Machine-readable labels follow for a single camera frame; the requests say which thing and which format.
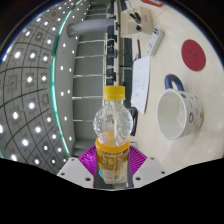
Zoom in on yellow-capped clear drink bottle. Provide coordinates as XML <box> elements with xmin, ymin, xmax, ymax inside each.
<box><xmin>92</xmin><ymin>85</ymin><xmax>135</xmax><ymax>184</ymax></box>

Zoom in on black office chairs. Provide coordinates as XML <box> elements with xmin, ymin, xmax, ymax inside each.
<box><xmin>104</xmin><ymin>0</ymin><xmax>120</xmax><ymax>85</ymax></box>

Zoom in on ceiling lights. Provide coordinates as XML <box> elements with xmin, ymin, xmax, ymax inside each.
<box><xmin>0</xmin><ymin>0</ymin><xmax>80</xmax><ymax>168</ymax></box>

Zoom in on small white remote control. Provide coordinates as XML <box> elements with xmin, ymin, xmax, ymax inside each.
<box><xmin>146</xmin><ymin>27</ymin><xmax>166</xmax><ymax>57</ymax></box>

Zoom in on flat round red coaster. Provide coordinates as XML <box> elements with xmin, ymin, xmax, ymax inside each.
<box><xmin>180</xmin><ymin>39</ymin><xmax>207</xmax><ymax>72</ymax></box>

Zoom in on white mug with blue handle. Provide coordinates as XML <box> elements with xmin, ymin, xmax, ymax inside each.
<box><xmin>156</xmin><ymin>73</ymin><xmax>205</xmax><ymax>141</ymax></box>

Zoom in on cream desk organizer tray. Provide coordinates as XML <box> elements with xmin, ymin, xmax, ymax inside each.
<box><xmin>119</xmin><ymin>5</ymin><xmax>155</xmax><ymax>39</ymax></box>

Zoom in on long curved conference desk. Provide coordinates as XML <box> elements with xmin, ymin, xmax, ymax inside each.
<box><xmin>114</xmin><ymin>0</ymin><xmax>135</xmax><ymax>111</ymax></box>

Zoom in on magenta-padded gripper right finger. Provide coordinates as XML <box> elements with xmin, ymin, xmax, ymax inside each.
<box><xmin>127</xmin><ymin>145</ymin><xmax>167</xmax><ymax>190</ymax></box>

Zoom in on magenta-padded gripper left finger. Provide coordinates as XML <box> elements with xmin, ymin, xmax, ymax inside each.
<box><xmin>57</xmin><ymin>145</ymin><xmax>100</xmax><ymax>190</ymax></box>

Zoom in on black marker pen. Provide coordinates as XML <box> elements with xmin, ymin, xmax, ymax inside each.
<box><xmin>128</xmin><ymin>11</ymin><xmax>143</xmax><ymax>33</ymax></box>

